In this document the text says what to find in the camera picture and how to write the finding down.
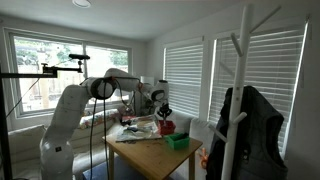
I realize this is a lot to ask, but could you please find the black camera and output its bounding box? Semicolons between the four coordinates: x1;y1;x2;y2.
68;53;91;61

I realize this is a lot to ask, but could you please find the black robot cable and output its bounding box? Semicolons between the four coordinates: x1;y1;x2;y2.
88;76;158;180

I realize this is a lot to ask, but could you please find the pile of clothes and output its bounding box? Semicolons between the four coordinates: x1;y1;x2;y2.
115;114;163;143

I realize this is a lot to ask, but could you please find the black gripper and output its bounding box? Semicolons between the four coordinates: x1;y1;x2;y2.
156;103;174;127

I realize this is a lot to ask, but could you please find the orange object on floor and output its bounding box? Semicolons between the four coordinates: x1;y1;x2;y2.
198;147;210;170

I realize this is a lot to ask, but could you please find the red basket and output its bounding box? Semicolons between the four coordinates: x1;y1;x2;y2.
157;119;177;136

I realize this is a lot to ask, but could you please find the white sofa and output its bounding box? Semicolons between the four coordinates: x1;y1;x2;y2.
8;105;218;180

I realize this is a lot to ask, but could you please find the red flat object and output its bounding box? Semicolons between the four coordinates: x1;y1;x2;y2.
121;114;139;124

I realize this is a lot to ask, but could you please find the floral pillow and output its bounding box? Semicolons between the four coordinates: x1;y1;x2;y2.
77;108;121;131

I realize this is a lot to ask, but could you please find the dark grey vest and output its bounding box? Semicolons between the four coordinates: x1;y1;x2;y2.
205;85;289;180

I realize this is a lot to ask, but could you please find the wide white window blind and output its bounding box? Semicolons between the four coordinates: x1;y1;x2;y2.
207;27;306;155

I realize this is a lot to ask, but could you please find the round ceiling light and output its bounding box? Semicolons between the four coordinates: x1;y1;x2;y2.
71;0;92;9

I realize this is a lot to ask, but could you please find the black camera stand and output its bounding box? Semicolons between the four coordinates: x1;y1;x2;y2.
0;59;84;180

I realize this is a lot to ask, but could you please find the narrow white window blind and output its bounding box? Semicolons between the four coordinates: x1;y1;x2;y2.
162;43;205;118

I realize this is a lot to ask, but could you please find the blue rug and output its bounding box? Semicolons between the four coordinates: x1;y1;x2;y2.
82;155;175;180

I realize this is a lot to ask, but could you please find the wooden table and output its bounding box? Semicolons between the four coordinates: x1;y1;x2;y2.
102;131;204;180

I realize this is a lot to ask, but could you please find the white coat rack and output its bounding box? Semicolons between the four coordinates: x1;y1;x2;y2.
208;3;283;180

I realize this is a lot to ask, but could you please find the green basket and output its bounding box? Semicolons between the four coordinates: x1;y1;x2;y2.
164;132;191;151

